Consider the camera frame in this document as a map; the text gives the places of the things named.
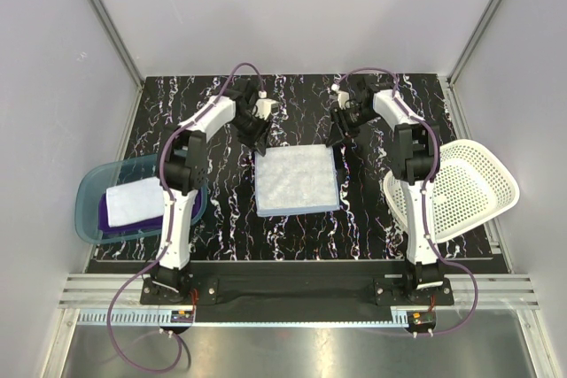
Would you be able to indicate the left orange connector box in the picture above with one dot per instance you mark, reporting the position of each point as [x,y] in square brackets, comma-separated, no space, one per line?
[182,316]

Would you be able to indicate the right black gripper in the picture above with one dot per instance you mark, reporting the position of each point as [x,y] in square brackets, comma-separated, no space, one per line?
[339,115]

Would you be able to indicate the right orange connector box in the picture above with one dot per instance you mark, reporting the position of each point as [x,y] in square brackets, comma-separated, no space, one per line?
[422,319]

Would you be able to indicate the light blue towel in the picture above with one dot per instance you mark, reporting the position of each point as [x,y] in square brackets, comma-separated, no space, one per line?
[294,180]

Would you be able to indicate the white perforated laundry basket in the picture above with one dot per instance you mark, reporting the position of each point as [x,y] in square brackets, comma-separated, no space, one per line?
[471,187]

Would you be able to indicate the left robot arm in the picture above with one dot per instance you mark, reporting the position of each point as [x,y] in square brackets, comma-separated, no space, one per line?
[182,169]

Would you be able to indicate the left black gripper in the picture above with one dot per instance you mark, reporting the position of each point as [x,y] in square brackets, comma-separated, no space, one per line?
[259,137]

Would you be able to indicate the blue transparent plastic bin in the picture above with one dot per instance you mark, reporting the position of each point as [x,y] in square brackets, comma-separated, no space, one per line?
[94,185]

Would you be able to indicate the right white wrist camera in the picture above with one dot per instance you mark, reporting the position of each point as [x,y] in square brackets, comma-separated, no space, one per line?
[342,98]

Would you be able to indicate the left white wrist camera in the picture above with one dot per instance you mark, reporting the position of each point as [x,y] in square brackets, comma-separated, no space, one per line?
[264,106]

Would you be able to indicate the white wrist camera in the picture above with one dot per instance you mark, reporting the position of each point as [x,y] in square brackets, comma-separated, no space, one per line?
[342,98]
[264,106]

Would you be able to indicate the purple towel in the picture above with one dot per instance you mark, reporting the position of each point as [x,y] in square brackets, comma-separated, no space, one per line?
[104,226]

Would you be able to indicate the orange connector box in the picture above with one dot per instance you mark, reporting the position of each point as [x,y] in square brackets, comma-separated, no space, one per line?
[182,316]
[422,319]

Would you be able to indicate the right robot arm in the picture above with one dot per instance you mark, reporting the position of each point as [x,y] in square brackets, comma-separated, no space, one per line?
[415,164]

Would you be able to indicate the white towel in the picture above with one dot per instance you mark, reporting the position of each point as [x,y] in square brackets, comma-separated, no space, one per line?
[134,202]

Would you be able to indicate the white slotted cable duct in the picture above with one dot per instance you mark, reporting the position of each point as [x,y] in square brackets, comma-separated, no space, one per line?
[204,317]

